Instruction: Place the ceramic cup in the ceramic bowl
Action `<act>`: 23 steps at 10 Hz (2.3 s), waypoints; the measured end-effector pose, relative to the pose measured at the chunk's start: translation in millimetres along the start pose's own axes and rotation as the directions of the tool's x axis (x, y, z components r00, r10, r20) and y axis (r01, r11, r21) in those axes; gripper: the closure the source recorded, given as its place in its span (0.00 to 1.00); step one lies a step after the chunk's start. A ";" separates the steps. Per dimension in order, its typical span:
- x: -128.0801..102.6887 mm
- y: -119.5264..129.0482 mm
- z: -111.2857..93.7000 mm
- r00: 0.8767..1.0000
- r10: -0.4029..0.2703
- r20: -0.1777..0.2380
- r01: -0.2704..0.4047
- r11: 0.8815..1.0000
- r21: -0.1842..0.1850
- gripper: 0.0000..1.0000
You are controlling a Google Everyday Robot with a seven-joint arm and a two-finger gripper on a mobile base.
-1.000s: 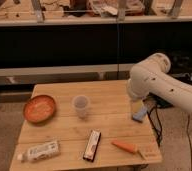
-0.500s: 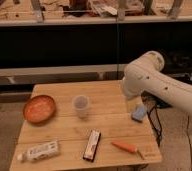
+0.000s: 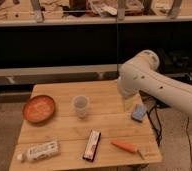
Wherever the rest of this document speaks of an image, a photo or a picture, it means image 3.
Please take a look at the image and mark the translucent white cup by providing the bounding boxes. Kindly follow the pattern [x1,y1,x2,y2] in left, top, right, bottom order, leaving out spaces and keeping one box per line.
[72,95,89,118]

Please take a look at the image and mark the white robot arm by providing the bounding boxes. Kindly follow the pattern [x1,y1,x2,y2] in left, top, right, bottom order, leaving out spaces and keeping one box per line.
[117,50,192,117]

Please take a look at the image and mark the orange ceramic bowl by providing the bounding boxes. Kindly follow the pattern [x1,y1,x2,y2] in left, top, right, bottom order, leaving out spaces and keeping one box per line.
[22,95,55,123]

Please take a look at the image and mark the blue sponge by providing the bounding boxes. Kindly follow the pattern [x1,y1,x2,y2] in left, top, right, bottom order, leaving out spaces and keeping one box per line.
[131,104,147,122]

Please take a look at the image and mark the orange toy carrot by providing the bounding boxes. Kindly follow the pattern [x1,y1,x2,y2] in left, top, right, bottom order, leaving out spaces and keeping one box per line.
[111,140,144,158]

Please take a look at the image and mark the wooden table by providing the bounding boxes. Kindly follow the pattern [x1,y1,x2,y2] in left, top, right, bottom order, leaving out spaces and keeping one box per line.
[9,81,162,171]

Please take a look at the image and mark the black and white candy bar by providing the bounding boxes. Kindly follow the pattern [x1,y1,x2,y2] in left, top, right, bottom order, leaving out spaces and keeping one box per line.
[82,130,101,162]

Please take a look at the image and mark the white plastic bottle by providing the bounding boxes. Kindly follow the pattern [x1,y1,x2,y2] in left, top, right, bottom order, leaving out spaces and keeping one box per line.
[16,141,60,162]

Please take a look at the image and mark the long shelf bench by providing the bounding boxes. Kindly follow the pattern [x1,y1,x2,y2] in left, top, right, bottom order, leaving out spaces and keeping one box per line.
[0,0,192,86]

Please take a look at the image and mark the black cable on floor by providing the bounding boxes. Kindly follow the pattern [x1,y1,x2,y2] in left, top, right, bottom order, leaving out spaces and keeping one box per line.
[145,99,192,171]

